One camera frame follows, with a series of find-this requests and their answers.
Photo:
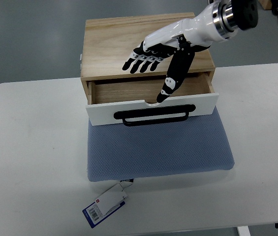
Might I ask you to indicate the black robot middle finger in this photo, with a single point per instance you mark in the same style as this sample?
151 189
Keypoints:
145 65

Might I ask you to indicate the black metal drawer handle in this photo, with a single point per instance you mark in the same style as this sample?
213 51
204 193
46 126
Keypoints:
157 115

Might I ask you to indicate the white blue paper tag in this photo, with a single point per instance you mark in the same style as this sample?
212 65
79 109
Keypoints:
105 205

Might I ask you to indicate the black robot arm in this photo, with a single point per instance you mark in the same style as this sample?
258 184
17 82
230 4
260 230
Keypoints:
240 15

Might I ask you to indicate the wooden drawer cabinet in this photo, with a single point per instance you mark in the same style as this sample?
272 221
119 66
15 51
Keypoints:
108 43

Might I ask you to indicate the white drawer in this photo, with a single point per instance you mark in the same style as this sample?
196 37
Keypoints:
109 96

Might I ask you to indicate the white table leg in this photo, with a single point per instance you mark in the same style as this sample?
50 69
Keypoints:
243 231

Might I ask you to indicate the blue mesh cushion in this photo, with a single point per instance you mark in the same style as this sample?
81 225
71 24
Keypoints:
118 152

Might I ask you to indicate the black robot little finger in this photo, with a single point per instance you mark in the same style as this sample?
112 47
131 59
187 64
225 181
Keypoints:
138 51

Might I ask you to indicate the cardboard box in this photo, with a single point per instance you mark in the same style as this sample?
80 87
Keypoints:
266 4

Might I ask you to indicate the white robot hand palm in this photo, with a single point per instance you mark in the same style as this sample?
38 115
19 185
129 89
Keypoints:
208 27

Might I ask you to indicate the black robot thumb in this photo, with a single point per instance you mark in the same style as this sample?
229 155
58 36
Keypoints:
177 70

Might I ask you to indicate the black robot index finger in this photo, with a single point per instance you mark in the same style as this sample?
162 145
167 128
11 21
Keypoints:
155 61

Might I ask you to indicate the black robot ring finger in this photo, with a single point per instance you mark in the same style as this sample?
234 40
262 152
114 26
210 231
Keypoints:
136 62

